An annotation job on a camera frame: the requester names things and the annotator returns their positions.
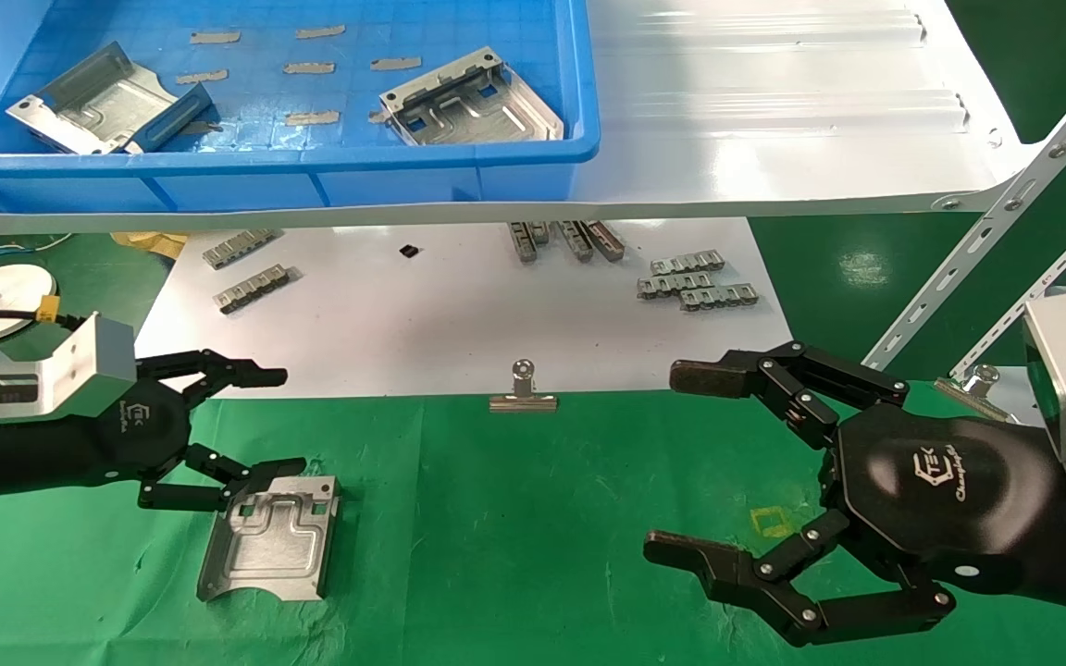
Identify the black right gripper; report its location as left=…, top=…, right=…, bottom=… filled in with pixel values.
left=642, top=340, right=1063, bottom=648

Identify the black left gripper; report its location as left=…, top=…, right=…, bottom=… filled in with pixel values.
left=105, top=349, right=308, bottom=512

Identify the bent sheet metal part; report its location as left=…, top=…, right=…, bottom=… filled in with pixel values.
left=6, top=42, right=216, bottom=156
left=378, top=46, right=565, bottom=147
left=196, top=475, right=342, bottom=604

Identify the yellow crumpled bag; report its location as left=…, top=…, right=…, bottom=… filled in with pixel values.
left=110, top=231, right=191, bottom=259

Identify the silver binder clip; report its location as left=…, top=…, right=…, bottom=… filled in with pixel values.
left=489, top=359, right=560, bottom=413
left=935, top=364, right=1017, bottom=423

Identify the green table cloth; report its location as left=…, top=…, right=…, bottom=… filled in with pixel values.
left=0, top=379, right=1066, bottom=666

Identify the white board sheet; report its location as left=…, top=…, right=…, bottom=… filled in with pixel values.
left=130, top=217, right=799, bottom=401

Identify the blue plastic bin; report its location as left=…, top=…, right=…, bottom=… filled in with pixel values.
left=0, top=0, right=601, bottom=216

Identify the white slotted angle bar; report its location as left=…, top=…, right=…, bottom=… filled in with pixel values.
left=861, top=69, right=1066, bottom=373
left=948, top=192, right=1066, bottom=378

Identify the white metal shelf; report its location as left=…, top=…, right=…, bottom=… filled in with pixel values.
left=0, top=0, right=1045, bottom=236

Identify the black cable yellow tag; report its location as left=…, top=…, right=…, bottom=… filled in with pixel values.
left=0, top=295, right=92, bottom=405

